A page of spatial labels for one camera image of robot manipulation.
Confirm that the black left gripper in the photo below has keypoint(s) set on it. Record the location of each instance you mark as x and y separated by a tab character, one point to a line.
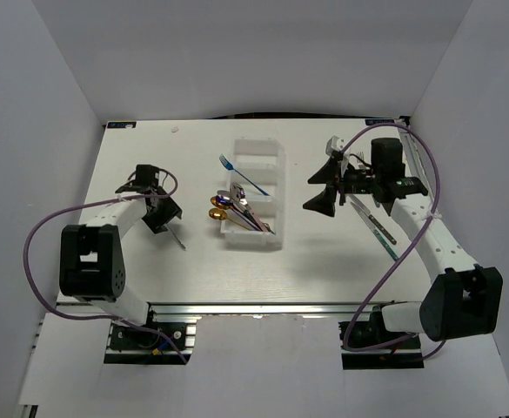
170	209

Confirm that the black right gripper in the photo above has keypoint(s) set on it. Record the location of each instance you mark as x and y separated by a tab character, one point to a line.
330	174

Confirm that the knife with dark handle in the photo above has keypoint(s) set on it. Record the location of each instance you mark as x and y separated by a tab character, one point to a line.
362	208

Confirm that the silver fork green handle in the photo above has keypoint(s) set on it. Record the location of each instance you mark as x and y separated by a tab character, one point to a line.
360	157

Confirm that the plain silver fork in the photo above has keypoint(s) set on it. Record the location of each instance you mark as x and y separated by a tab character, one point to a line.
176	238

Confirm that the gold spoon ornate handle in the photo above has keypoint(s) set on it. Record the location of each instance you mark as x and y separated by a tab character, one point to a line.
238	219

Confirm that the purple metallic spoon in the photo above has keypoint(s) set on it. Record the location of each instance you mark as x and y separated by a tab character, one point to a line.
239	213

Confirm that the knife with teal handle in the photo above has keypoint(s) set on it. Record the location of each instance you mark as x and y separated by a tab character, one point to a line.
383	242

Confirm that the silver spoon green handle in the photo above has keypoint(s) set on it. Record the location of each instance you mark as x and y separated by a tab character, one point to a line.
227	194

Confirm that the gold spoon plain handle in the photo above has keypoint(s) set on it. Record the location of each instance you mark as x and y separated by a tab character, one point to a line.
217	203

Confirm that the silver spoon pink handle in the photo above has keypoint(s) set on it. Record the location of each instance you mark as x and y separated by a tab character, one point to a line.
238	198

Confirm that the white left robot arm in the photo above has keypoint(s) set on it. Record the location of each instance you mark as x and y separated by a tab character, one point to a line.
91	255

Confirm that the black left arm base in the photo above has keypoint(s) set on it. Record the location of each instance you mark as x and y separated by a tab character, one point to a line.
127	346

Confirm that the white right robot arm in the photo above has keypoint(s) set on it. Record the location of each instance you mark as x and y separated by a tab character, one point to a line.
464	296

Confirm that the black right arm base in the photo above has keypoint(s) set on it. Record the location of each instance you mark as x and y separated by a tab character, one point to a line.
372	347

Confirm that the white three-compartment plastic tray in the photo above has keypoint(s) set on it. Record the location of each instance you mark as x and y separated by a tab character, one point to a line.
262	160

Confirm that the blue label sticker right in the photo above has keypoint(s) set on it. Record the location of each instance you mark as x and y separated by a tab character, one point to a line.
379	121

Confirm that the blue label sticker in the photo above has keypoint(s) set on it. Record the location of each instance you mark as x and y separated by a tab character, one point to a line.
121	125
379	121

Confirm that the blue label sticker left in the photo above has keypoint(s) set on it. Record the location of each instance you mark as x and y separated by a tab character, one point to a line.
121	125

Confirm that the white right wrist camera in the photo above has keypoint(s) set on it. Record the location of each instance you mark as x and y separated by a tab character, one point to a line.
334	148

